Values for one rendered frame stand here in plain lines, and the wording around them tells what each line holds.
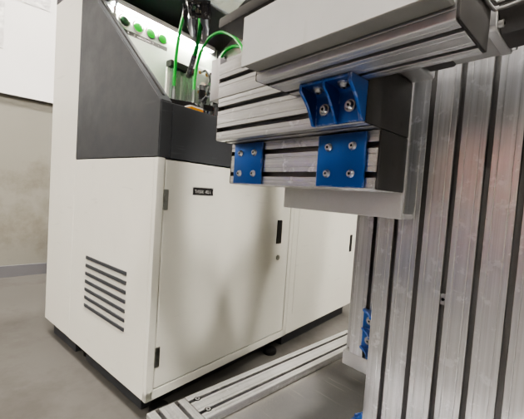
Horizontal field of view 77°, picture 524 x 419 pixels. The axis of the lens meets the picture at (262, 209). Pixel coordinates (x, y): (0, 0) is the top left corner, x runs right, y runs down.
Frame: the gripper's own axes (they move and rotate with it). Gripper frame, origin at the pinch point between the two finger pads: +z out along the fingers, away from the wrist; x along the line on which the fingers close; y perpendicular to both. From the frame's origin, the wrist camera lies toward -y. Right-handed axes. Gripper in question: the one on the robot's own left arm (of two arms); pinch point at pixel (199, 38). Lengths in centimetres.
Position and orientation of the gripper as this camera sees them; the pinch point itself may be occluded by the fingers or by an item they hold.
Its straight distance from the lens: 131.9
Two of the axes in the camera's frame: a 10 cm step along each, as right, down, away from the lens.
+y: 2.8, 7.3, -6.3
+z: -0.6, 6.7, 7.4
